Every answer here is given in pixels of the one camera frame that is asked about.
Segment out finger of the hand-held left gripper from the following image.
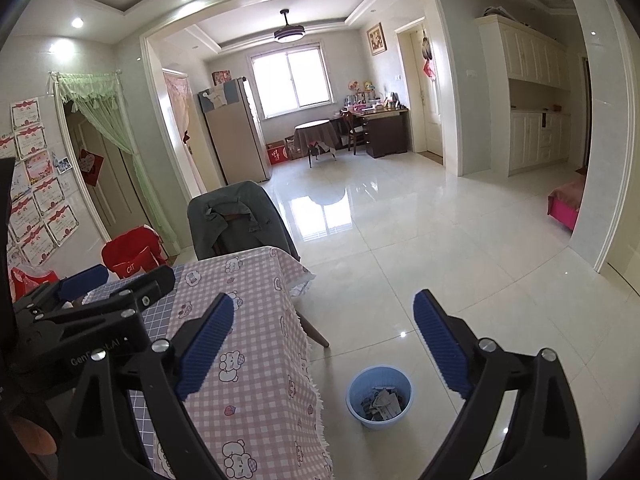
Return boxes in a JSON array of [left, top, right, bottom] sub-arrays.
[[12, 264, 111, 320], [29, 265, 177, 342]]

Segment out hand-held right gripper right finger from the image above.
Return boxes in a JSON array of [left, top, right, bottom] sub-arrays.
[[412, 289, 588, 480]]

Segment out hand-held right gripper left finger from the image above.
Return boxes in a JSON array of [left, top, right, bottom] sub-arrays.
[[59, 292, 236, 480]]

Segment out newspaper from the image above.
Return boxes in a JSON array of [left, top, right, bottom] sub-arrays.
[[371, 387, 404, 420]]

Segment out blue plastic bin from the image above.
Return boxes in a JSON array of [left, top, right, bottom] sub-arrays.
[[346, 366, 414, 429]]

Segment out person's left hand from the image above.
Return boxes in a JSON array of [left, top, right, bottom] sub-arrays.
[[7, 410, 57, 457]]

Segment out red cloth bag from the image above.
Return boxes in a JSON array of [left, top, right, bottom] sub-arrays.
[[101, 225, 168, 280]]

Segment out blue grid tablecloth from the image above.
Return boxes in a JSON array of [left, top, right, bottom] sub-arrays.
[[82, 265, 191, 461]]

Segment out red plastic bag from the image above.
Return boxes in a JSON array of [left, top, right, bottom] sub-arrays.
[[10, 266, 61, 306]]

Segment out pink checked tablecloth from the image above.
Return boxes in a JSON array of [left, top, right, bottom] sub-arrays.
[[127, 246, 333, 480]]

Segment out brown door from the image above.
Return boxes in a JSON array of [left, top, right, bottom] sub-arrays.
[[67, 110, 151, 241]]

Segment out red door decoration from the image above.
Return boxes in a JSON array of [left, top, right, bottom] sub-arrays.
[[75, 149, 106, 187]]

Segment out grey jacket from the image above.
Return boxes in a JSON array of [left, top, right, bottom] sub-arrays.
[[187, 180, 303, 261]]

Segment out grey refrigerator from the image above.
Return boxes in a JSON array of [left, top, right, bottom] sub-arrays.
[[197, 76, 273, 186]]

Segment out red cardboard box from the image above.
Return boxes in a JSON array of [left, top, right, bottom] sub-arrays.
[[266, 141, 291, 166]]

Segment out pink curtain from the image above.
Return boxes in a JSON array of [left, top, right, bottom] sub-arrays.
[[162, 71, 193, 196]]

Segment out pink storage box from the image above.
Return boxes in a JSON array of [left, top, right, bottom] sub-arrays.
[[547, 175, 586, 231]]

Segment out green lace curtain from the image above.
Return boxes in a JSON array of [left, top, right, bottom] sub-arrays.
[[55, 71, 173, 256]]

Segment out round table with brown cloth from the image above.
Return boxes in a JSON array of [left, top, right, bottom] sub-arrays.
[[292, 120, 340, 168]]

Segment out dark wooden desk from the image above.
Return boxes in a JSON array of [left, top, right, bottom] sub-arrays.
[[345, 107, 410, 159]]

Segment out dark wooden chair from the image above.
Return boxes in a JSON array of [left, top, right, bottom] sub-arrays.
[[342, 112, 371, 156]]

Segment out window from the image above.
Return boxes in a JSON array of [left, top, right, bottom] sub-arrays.
[[250, 45, 333, 121]]

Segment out white door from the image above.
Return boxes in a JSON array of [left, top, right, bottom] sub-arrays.
[[397, 19, 445, 156]]

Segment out assorted desk items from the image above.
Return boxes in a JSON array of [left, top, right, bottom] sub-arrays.
[[342, 80, 401, 113]]

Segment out ceiling lamp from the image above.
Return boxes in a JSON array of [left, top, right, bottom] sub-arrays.
[[273, 9, 305, 43]]

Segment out red door hanging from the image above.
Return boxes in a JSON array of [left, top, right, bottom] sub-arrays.
[[421, 30, 437, 80]]

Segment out white cabinet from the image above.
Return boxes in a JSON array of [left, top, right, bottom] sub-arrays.
[[475, 14, 573, 178]]

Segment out wall of certificates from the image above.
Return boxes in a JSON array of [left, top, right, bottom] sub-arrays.
[[0, 97, 81, 271]]

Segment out framed wall picture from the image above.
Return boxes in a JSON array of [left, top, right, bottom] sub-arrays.
[[366, 22, 388, 57]]

